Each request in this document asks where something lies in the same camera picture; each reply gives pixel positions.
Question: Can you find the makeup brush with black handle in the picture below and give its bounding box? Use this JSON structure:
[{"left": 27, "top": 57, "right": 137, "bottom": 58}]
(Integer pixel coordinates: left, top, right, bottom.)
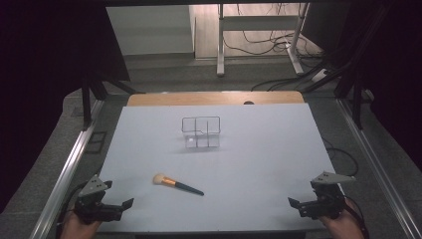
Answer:
[{"left": 152, "top": 172, "right": 205, "bottom": 197}]

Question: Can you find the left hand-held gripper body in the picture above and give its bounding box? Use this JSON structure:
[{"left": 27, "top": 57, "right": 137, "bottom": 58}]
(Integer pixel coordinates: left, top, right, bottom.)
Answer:
[{"left": 73, "top": 174, "right": 123, "bottom": 224}]

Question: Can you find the person's left hand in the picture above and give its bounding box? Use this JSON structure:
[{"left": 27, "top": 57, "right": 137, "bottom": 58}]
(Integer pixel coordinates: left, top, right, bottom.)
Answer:
[{"left": 59, "top": 211, "right": 103, "bottom": 239}]

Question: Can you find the person's right hand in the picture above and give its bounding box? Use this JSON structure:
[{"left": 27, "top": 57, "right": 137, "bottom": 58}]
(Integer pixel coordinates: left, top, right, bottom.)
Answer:
[{"left": 318, "top": 199, "right": 366, "bottom": 239}]

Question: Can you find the black metal stand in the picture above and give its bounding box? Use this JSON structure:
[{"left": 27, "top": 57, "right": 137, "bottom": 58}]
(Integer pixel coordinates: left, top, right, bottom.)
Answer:
[
  {"left": 81, "top": 71, "right": 145, "bottom": 131},
  {"left": 301, "top": 3, "right": 392, "bottom": 130}
]

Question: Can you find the white table mat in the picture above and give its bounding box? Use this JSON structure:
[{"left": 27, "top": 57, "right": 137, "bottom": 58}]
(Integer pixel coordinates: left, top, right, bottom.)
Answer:
[{"left": 96, "top": 103, "right": 359, "bottom": 233}]

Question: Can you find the black floor socket frame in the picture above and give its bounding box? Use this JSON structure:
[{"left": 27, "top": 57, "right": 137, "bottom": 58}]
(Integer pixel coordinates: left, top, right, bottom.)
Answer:
[{"left": 84, "top": 130, "right": 108, "bottom": 154}]

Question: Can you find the hand-held gripper black cable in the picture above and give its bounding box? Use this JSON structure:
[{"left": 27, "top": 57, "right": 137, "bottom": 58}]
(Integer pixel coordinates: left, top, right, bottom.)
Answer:
[
  {"left": 343, "top": 194, "right": 370, "bottom": 239},
  {"left": 57, "top": 181, "right": 88, "bottom": 233}
]

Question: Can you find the white metal desk frame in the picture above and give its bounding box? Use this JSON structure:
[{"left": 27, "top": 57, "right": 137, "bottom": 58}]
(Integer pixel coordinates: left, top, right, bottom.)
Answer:
[{"left": 216, "top": 3, "right": 312, "bottom": 78}]

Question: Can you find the left hand-held gripper black cable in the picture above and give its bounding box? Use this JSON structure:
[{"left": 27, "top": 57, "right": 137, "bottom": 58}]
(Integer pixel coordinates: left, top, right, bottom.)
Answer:
[{"left": 57, "top": 181, "right": 88, "bottom": 233}]

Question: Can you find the black looped floor cable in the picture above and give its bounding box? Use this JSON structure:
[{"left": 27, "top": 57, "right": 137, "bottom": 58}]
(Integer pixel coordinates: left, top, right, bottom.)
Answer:
[{"left": 321, "top": 137, "right": 360, "bottom": 178}]

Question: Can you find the clear acrylic organizer box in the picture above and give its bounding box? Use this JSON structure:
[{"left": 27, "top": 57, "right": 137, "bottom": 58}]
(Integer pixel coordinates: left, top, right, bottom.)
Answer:
[{"left": 181, "top": 116, "right": 222, "bottom": 149}]

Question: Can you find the tangle of black floor cables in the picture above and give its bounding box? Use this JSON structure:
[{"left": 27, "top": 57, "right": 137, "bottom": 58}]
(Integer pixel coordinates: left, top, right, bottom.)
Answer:
[{"left": 222, "top": 3, "right": 332, "bottom": 93}]

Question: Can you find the right hand-held gripper black cable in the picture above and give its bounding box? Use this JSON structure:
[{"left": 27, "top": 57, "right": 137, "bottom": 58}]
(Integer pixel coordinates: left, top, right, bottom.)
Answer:
[{"left": 343, "top": 194, "right": 370, "bottom": 239}]

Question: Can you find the white power strip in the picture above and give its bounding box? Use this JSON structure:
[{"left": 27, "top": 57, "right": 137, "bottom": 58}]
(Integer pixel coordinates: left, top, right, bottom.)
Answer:
[{"left": 312, "top": 68, "right": 330, "bottom": 84}]

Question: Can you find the aluminium rail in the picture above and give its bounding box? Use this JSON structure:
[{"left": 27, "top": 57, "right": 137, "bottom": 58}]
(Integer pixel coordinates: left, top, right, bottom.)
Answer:
[
  {"left": 335, "top": 98, "right": 422, "bottom": 239},
  {"left": 37, "top": 99, "right": 106, "bottom": 239}
]

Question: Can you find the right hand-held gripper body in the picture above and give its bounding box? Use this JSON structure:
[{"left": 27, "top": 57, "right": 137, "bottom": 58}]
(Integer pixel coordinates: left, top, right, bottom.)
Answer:
[{"left": 298, "top": 170, "right": 356, "bottom": 220}]

